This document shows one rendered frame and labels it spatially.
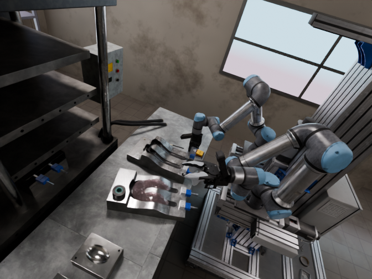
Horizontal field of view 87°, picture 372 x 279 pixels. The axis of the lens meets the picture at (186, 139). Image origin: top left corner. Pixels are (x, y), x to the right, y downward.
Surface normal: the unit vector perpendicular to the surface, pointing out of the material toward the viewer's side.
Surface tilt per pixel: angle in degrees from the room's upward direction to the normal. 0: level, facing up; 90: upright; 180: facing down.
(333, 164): 83
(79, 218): 0
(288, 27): 90
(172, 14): 90
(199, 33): 90
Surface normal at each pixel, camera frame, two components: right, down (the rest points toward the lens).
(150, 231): 0.22, -0.74
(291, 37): -0.32, 0.56
